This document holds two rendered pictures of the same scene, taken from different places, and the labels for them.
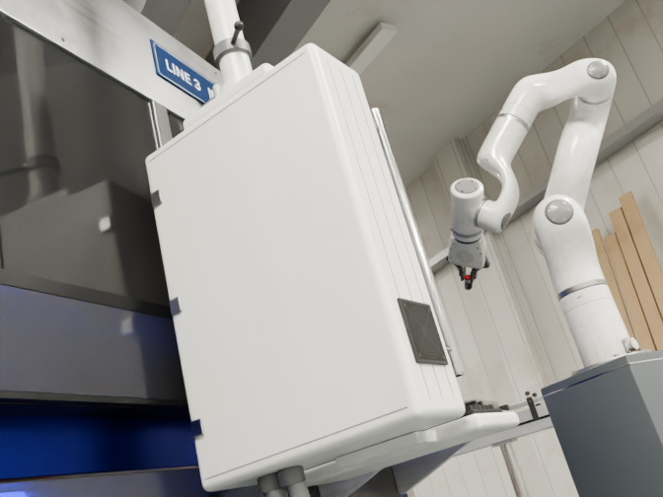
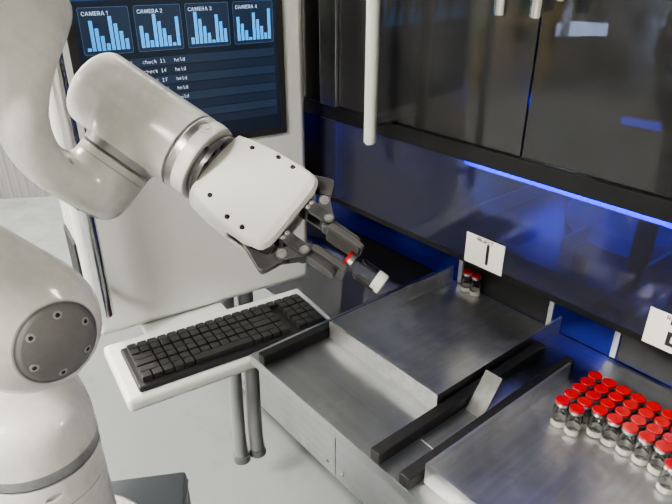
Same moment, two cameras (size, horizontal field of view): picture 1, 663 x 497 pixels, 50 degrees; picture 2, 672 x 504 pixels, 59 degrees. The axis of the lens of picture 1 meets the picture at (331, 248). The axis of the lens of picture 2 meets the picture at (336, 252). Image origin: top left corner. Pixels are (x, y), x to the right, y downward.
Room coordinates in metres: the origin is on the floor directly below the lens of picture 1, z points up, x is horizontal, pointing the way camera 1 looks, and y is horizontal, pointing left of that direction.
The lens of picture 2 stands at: (2.19, -0.82, 1.51)
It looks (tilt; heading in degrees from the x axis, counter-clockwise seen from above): 27 degrees down; 118
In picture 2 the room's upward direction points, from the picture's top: straight up
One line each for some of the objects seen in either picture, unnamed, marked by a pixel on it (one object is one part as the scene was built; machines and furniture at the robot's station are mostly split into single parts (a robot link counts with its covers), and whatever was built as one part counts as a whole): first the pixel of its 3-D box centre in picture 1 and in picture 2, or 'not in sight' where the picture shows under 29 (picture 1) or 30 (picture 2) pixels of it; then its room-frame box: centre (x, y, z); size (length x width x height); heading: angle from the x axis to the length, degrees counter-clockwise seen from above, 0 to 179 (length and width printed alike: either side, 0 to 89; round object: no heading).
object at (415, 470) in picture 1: (443, 459); not in sight; (2.30, -0.16, 0.79); 0.34 x 0.03 x 0.13; 67
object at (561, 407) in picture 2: not in sight; (560, 411); (2.17, -0.07, 0.90); 0.02 x 0.02 x 0.05
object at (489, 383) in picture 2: not in sight; (462, 408); (2.04, -0.14, 0.91); 0.14 x 0.03 x 0.06; 67
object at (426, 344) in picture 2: not in sight; (445, 327); (1.95, 0.07, 0.90); 0.34 x 0.26 x 0.04; 67
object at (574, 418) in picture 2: not in sight; (574, 420); (2.19, -0.08, 0.90); 0.02 x 0.02 x 0.05
